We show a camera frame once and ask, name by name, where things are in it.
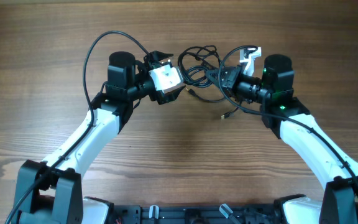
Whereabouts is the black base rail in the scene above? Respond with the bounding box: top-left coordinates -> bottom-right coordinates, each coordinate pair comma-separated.
106,203 -> 285,224

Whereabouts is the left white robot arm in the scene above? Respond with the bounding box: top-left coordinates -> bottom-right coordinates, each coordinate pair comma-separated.
6,51 -> 183,223

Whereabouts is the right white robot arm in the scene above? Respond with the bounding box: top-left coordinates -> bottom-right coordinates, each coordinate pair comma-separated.
206,54 -> 358,223

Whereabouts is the black USB cable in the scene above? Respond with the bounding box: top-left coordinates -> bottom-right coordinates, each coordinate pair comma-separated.
177,44 -> 223,88
219,106 -> 241,121
185,88 -> 226,104

